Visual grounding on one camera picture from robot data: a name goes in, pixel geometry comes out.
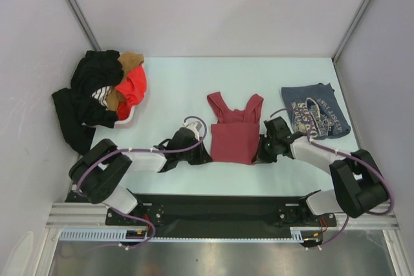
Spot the black tank top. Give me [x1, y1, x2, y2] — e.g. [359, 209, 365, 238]
[52, 50, 124, 155]

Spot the white laundry basket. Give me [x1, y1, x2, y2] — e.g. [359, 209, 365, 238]
[82, 105, 137, 129]

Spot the aluminium frame post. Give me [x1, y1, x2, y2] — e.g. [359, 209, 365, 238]
[65, 0, 101, 51]
[331, 0, 373, 65]

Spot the striped tank top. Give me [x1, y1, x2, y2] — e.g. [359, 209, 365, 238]
[91, 85, 112, 109]

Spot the red tank top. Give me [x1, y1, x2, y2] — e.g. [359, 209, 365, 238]
[116, 65, 147, 121]

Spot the brown tank top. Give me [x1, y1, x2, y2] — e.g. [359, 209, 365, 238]
[106, 51, 144, 112]

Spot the blue graphic tank top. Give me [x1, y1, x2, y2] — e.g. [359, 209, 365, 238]
[281, 83, 351, 140]

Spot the right aluminium frame post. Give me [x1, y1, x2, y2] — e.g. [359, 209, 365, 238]
[331, 0, 373, 65]

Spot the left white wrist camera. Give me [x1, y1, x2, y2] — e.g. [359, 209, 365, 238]
[183, 121, 202, 140]

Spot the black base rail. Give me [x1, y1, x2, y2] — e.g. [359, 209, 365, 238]
[105, 195, 339, 236]

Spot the left aluminium frame post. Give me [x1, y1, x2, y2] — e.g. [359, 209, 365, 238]
[65, 0, 101, 51]

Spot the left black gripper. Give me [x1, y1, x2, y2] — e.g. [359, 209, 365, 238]
[177, 137, 212, 165]

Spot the pink tank top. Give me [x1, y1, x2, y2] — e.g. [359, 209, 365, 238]
[207, 92, 264, 165]

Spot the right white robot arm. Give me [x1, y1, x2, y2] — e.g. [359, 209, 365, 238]
[256, 117, 391, 225]

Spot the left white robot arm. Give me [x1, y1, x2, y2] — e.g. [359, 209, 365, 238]
[69, 122, 213, 224]

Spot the white cable duct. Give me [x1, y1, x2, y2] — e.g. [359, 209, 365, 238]
[59, 228, 320, 244]

